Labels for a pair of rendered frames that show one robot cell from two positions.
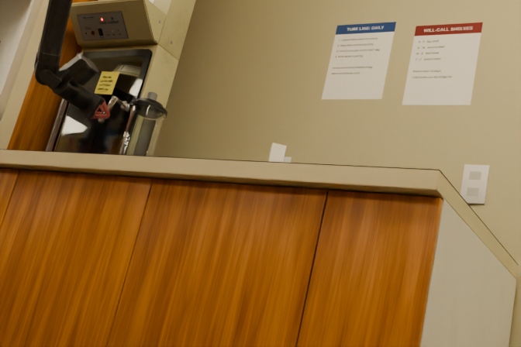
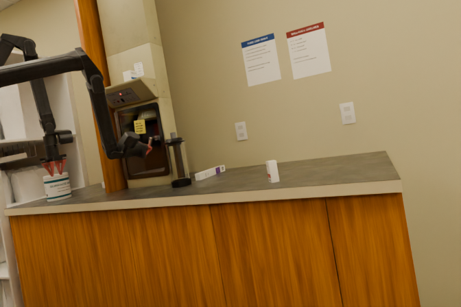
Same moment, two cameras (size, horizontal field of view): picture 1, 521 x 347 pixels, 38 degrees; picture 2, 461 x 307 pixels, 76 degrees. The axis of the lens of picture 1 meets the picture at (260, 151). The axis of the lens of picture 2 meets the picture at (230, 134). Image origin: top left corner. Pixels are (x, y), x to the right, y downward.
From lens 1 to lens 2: 0.88 m
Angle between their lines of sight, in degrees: 19
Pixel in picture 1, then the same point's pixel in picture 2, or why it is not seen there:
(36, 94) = not seen: hidden behind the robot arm
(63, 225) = (167, 236)
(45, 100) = not seen: hidden behind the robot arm
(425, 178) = (392, 186)
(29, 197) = (139, 223)
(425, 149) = (314, 100)
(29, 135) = (111, 167)
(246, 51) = (196, 69)
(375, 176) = (358, 189)
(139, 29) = (145, 94)
